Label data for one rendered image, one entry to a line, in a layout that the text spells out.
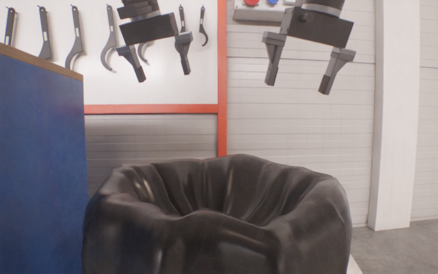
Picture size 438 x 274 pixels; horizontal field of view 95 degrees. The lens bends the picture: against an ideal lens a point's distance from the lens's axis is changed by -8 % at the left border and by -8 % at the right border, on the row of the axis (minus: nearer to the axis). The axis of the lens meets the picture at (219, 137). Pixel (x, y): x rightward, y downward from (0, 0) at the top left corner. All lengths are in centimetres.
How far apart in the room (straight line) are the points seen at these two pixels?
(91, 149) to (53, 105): 86
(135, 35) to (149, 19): 5
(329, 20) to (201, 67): 100
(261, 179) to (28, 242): 59
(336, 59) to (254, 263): 42
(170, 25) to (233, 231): 46
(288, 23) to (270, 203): 41
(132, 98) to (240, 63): 71
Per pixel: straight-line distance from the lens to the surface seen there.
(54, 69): 75
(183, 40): 58
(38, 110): 68
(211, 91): 137
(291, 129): 151
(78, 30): 158
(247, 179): 63
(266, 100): 146
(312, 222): 32
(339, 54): 53
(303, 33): 47
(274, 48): 47
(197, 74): 138
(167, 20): 57
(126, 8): 53
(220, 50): 142
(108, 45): 148
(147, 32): 59
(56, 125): 73
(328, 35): 50
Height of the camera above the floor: 78
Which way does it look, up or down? 4 degrees down
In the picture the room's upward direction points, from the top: straight up
